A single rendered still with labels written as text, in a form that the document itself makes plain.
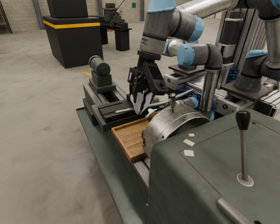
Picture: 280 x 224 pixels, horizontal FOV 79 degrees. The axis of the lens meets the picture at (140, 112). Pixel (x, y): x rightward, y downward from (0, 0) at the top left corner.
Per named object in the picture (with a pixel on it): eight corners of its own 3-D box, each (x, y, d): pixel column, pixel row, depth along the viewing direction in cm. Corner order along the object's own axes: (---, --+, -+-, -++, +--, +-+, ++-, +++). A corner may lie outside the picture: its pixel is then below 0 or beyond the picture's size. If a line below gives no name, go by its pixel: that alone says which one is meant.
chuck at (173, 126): (210, 153, 89) (216, 105, 70) (160, 185, 80) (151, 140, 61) (205, 148, 92) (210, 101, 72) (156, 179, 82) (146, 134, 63)
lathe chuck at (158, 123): (204, 148, 92) (210, 101, 72) (156, 179, 82) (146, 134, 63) (193, 138, 98) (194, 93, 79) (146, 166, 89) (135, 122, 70)
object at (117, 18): (90, 43, 789) (83, 0, 698) (106, 41, 841) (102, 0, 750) (119, 52, 648) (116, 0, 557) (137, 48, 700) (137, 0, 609)
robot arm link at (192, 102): (197, 110, 108) (200, 99, 104) (184, 115, 104) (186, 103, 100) (189, 105, 114) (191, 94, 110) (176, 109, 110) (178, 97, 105)
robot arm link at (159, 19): (185, 1, 46) (159, -10, 42) (173, 43, 51) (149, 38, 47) (169, 1, 52) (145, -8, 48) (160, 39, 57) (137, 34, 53)
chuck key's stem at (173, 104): (174, 114, 74) (173, 92, 67) (177, 117, 72) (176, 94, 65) (170, 116, 73) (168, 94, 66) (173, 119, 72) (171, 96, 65)
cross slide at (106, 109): (158, 107, 133) (159, 102, 130) (106, 123, 116) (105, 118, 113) (147, 98, 146) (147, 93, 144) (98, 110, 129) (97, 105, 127)
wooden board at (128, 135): (181, 142, 109) (182, 137, 107) (130, 163, 95) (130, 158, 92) (155, 118, 131) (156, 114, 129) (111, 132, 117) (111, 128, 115)
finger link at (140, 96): (132, 108, 65) (137, 85, 61) (139, 115, 61) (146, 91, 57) (125, 108, 63) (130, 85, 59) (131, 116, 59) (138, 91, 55)
